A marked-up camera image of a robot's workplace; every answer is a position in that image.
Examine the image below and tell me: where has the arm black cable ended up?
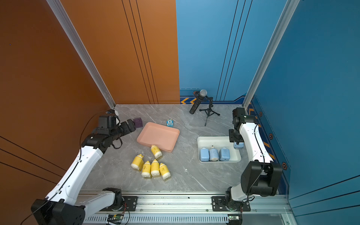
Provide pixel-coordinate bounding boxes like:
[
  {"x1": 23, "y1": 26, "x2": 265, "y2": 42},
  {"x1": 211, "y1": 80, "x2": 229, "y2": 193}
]
[
  {"x1": 19, "y1": 110, "x2": 109, "y2": 225},
  {"x1": 244, "y1": 120, "x2": 266, "y2": 202}
]

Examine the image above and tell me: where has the yellow sharpener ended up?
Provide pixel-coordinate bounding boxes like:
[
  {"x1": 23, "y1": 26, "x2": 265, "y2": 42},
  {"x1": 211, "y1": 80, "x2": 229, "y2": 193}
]
[
  {"x1": 151, "y1": 159, "x2": 160, "y2": 177},
  {"x1": 131, "y1": 154, "x2": 144, "y2": 171},
  {"x1": 151, "y1": 145, "x2": 162, "y2": 159},
  {"x1": 141, "y1": 161, "x2": 152, "y2": 178},
  {"x1": 159, "y1": 163, "x2": 171, "y2": 180}
]

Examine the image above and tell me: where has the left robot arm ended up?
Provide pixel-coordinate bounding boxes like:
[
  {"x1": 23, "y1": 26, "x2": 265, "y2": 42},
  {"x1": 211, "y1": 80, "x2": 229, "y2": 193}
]
[{"x1": 31, "y1": 110, "x2": 136, "y2": 225}]

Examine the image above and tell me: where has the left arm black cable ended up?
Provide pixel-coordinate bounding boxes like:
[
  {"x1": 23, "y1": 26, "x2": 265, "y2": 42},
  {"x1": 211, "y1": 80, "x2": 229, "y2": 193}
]
[{"x1": 19, "y1": 110, "x2": 109, "y2": 225}]

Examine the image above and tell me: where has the blue cartoon sharpener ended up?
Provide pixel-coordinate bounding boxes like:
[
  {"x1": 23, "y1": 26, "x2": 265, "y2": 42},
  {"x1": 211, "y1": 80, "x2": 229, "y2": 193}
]
[{"x1": 166, "y1": 119, "x2": 174, "y2": 128}]

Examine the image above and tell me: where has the white plastic tray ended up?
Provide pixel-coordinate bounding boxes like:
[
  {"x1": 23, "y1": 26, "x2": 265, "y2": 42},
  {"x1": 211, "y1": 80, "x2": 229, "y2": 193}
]
[{"x1": 197, "y1": 136, "x2": 242, "y2": 164}]

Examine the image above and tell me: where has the black microphone on tripod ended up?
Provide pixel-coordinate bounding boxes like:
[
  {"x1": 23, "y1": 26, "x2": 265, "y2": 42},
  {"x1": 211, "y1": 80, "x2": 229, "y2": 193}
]
[{"x1": 189, "y1": 89, "x2": 220, "y2": 126}]

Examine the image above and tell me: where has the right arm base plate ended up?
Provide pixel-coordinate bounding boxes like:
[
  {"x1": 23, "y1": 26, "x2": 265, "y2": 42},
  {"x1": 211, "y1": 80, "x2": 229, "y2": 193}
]
[{"x1": 211, "y1": 196, "x2": 251, "y2": 212}]

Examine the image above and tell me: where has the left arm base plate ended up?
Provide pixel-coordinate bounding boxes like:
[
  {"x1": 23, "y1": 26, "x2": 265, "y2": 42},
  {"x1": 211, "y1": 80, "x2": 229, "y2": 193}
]
[{"x1": 105, "y1": 196, "x2": 138, "y2": 212}]

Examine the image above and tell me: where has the blue sharpener with red cap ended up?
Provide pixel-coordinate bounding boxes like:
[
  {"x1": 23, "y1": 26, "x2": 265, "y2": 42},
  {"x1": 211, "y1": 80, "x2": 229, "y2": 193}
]
[{"x1": 209, "y1": 146, "x2": 219, "y2": 161}]

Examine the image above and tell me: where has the green circuit board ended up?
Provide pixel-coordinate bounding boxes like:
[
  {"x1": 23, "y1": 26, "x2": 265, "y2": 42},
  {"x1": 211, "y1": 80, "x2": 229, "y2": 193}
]
[{"x1": 106, "y1": 214, "x2": 124, "y2": 225}]

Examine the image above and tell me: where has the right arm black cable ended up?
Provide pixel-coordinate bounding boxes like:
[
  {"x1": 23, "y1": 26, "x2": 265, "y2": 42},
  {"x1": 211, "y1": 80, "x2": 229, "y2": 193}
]
[{"x1": 244, "y1": 120, "x2": 266, "y2": 202}]

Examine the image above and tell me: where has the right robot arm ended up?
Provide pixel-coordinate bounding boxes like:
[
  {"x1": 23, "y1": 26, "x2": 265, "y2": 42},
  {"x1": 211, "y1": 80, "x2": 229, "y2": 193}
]
[{"x1": 225, "y1": 107, "x2": 282, "y2": 211}]

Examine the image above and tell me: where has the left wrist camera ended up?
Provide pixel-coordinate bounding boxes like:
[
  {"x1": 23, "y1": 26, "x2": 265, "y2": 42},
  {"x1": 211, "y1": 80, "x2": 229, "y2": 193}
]
[{"x1": 106, "y1": 109, "x2": 119, "y2": 116}]

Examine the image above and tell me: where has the pink plastic tray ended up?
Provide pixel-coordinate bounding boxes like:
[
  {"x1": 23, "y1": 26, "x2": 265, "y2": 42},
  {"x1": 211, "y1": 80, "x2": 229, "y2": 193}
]
[{"x1": 137, "y1": 122, "x2": 180, "y2": 152}]

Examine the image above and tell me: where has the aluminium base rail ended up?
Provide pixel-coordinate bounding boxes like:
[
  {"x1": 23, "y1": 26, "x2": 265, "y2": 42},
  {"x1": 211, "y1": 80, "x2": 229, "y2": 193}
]
[{"x1": 84, "y1": 191, "x2": 297, "y2": 225}]

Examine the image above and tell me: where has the purple cube sharpener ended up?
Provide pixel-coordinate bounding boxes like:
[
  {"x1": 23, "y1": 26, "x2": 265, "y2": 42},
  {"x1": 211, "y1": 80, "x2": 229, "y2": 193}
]
[{"x1": 133, "y1": 118, "x2": 143, "y2": 128}]

